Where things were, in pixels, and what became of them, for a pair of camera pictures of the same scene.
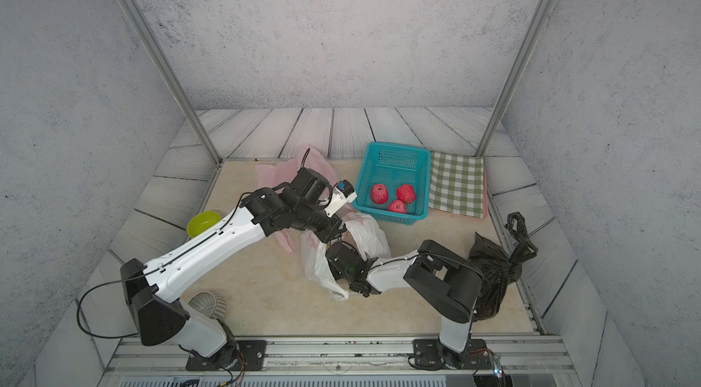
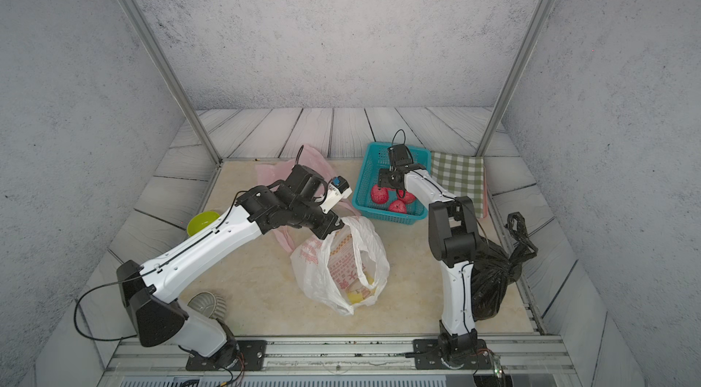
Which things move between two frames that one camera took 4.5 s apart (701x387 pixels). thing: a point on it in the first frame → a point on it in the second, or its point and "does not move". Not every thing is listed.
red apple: (406, 193) does not move
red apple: (380, 193) does not move
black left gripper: (334, 227) does not move
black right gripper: (331, 267) → (383, 177)
